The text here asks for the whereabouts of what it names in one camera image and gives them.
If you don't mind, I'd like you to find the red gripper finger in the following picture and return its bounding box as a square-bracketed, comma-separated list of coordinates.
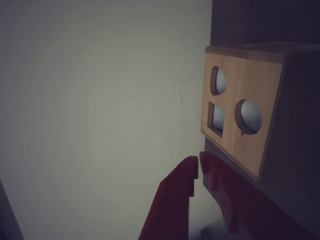
[199, 151, 320, 240]
[138, 155, 199, 240]

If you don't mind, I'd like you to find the wooden shape sorter box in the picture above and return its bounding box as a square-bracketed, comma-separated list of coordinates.
[200, 44, 320, 186]

